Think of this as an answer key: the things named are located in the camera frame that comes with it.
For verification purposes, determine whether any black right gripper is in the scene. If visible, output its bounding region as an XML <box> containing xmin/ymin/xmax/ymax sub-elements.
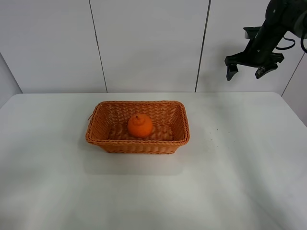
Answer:
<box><xmin>225</xmin><ymin>18</ymin><xmax>288</xmax><ymax>81</ymax></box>

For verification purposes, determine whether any orange with stem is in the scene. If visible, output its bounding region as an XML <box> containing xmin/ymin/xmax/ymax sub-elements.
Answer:
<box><xmin>127</xmin><ymin>114</ymin><xmax>153</xmax><ymax>138</ymax></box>

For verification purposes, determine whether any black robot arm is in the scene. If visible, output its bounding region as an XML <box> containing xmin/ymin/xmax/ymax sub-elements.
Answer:
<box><xmin>224</xmin><ymin>0</ymin><xmax>307</xmax><ymax>81</ymax></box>

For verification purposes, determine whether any orange woven basket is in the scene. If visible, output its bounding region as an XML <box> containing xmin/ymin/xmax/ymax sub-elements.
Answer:
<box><xmin>85</xmin><ymin>101</ymin><xmax>190</xmax><ymax>154</ymax></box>

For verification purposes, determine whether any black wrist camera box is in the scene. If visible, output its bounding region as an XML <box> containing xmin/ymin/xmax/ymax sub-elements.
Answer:
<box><xmin>243</xmin><ymin>26</ymin><xmax>260</xmax><ymax>40</ymax></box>

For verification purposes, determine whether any black cable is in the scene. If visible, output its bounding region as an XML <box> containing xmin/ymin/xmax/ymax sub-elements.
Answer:
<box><xmin>274</xmin><ymin>31</ymin><xmax>307</xmax><ymax>54</ymax></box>

